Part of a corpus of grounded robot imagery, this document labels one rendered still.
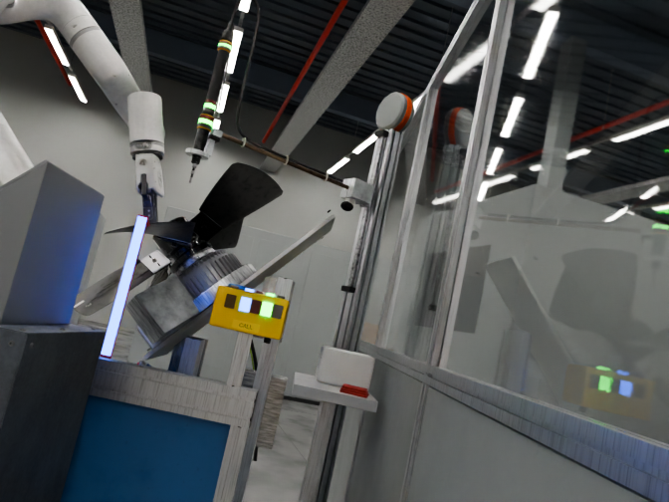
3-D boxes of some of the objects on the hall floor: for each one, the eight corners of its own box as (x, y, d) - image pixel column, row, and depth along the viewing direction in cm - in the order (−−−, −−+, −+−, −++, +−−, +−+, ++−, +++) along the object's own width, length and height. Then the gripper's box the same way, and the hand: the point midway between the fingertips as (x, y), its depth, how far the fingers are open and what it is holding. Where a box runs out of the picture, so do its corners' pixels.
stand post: (207, 656, 169) (293, 281, 184) (202, 675, 160) (292, 279, 175) (192, 653, 169) (279, 278, 184) (186, 672, 160) (278, 276, 175)
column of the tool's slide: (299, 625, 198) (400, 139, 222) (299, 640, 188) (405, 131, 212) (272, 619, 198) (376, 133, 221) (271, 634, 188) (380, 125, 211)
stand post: (131, 641, 169) (205, 339, 180) (121, 659, 160) (200, 340, 172) (116, 638, 168) (191, 336, 180) (106, 656, 160) (186, 337, 171)
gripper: (140, 161, 153) (143, 228, 151) (123, 144, 138) (126, 219, 136) (168, 159, 153) (172, 226, 151) (154, 142, 138) (158, 217, 136)
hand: (150, 215), depth 144 cm, fingers closed
